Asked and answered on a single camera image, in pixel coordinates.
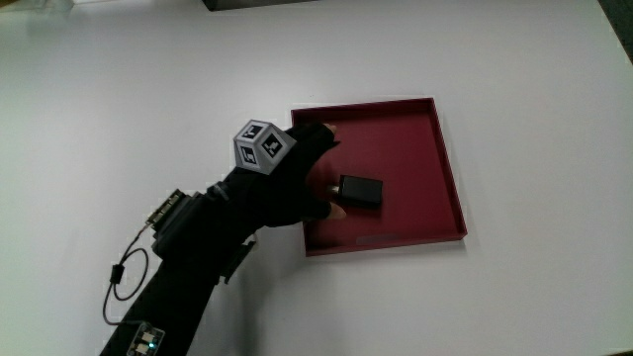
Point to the dark box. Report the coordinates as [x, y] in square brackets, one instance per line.
[247, 4]

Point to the person's left hand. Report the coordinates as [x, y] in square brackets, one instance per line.
[277, 198]

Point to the black charger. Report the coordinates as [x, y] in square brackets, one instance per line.
[363, 192]

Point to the dark red square plate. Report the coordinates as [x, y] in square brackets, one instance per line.
[410, 143]

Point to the person's left forearm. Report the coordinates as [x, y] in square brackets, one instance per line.
[173, 292]

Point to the small circuit board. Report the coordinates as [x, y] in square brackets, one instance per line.
[144, 342]

